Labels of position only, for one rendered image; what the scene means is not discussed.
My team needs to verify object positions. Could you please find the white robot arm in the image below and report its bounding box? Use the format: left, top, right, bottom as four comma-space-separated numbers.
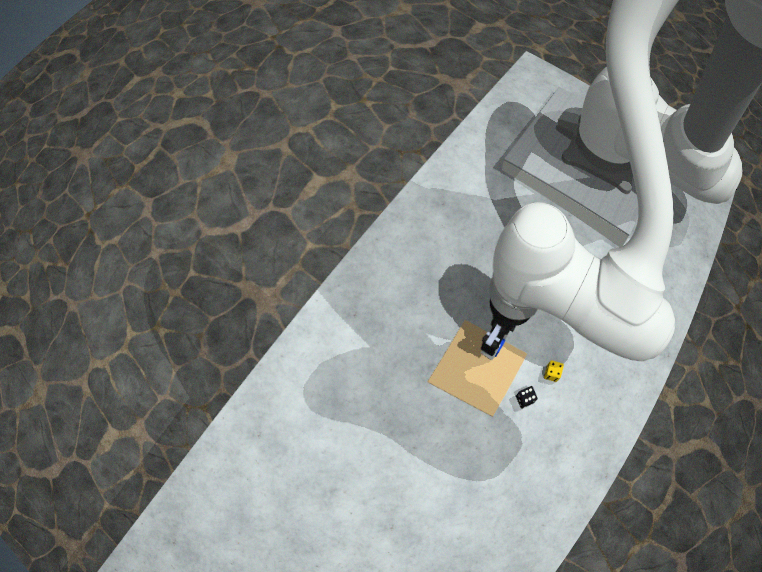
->
489, 0, 762, 361

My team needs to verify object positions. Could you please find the tan mat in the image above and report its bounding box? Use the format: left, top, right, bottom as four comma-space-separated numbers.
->
428, 320, 527, 417

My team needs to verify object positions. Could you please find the black die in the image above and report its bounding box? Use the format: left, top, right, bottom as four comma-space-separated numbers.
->
516, 386, 538, 409

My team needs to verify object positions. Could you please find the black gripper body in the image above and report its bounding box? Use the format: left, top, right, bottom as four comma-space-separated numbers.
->
490, 299, 531, 333

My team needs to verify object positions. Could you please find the yellow die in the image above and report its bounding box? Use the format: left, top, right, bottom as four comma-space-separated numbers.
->
544, 361, 564, 382

